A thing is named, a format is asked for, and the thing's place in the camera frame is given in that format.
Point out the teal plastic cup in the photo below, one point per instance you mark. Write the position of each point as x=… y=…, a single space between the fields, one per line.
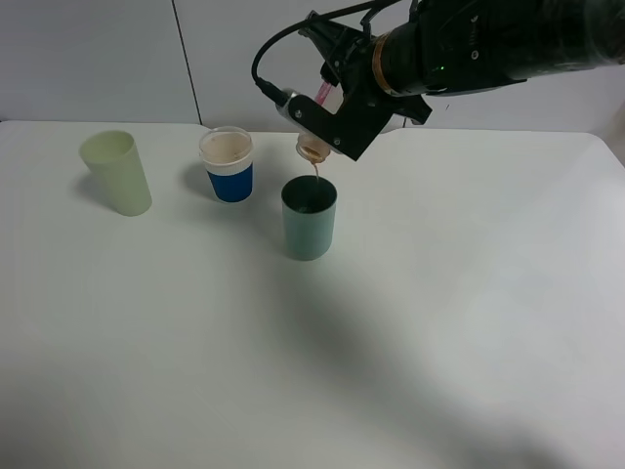
x=308 y=216

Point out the pale green plastic cup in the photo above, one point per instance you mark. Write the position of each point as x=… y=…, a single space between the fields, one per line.
x=113 y=159

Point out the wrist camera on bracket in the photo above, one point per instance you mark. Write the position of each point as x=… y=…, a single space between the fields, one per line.
x=350 y=130

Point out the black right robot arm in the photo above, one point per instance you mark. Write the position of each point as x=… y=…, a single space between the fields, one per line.
x=452 y=48

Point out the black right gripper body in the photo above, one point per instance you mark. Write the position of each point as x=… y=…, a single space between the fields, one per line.
x=385 y=67

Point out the blue and white cup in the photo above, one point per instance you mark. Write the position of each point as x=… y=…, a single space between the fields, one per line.
x=227 y=156

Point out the clear plastic drink bottle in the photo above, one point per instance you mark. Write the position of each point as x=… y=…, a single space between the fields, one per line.
x=311 y=148

